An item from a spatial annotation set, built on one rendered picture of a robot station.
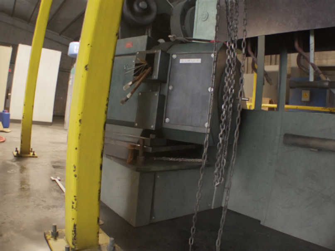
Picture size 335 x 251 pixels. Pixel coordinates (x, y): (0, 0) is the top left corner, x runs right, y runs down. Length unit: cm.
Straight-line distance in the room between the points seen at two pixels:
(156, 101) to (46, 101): 587
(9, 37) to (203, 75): 1447
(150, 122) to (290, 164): 69
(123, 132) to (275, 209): 84
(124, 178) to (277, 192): 75
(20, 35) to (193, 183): 1449
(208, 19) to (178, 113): 101
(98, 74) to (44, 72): 602
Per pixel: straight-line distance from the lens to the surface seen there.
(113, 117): 120
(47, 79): 675
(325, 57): 647
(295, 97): 402
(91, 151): 76
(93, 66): 75
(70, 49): 540
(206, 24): 182
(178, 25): 187
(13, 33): 1519
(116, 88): 121
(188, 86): 98
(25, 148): 243
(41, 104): 670
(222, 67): 102
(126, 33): 187
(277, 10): 148
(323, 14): 137
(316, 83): 120
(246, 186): 139
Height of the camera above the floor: 48
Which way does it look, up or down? 2 degrees down
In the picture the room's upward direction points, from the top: 6 degrees clockwise
